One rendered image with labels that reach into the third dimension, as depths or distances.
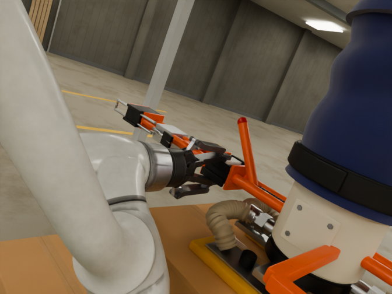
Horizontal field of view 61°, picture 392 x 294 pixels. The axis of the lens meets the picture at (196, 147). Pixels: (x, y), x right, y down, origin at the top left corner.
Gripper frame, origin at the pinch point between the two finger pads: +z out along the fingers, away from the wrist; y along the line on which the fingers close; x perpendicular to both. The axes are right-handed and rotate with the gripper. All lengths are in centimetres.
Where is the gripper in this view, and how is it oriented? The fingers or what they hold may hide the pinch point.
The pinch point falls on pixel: (224, 168)
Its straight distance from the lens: 77.7
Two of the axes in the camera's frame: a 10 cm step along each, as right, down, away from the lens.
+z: 6.7, 0.7, 7.4
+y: -3.6, 9.0, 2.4
